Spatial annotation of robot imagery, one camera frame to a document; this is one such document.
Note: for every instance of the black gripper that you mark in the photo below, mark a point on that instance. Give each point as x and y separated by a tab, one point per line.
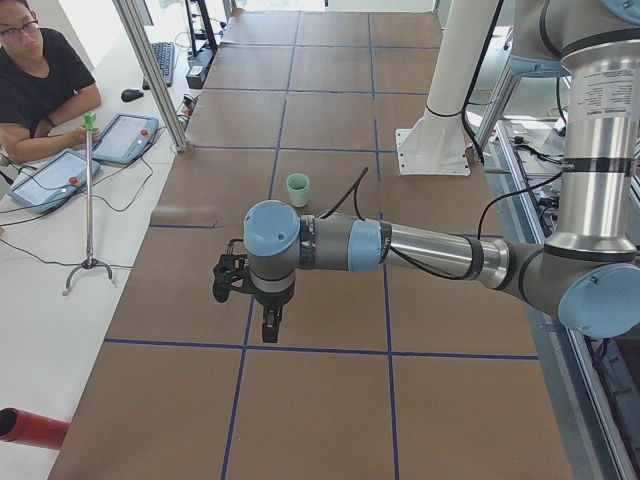
270	302

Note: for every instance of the person's hand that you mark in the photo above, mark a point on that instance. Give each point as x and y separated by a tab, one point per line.
78	136

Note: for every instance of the brown paper table cover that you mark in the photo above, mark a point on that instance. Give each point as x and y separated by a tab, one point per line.
390	374

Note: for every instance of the outer mint green cup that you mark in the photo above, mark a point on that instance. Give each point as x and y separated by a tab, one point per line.
298	188

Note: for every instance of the far teach pendant tablet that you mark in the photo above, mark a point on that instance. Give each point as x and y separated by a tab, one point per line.
124	139

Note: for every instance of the teach pendant tablet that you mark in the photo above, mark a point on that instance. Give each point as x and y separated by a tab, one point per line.
124	139
54	182

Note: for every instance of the black power strip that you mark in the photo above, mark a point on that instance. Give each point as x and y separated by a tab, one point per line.
199	65

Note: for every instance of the near teach pendant tablet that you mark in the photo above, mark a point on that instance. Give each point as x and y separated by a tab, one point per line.
54	182

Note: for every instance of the black computer mouse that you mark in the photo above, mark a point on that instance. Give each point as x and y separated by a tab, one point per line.
131	94

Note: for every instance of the red cylinder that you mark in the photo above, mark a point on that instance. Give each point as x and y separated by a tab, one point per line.
27	428

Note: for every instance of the black keyboard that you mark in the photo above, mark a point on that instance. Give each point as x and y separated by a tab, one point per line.
164	53

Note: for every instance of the person in black shirt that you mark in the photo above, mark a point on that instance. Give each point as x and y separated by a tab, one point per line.
44	84

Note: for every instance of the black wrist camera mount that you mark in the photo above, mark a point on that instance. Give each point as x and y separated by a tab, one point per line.
231	274

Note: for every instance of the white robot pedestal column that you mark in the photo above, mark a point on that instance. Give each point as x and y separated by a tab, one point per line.
436	145

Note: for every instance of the green handled reacher grabber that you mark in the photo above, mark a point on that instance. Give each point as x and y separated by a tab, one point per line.
90	261

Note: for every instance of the aluminium frame post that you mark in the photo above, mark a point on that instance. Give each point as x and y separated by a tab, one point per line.
135	31

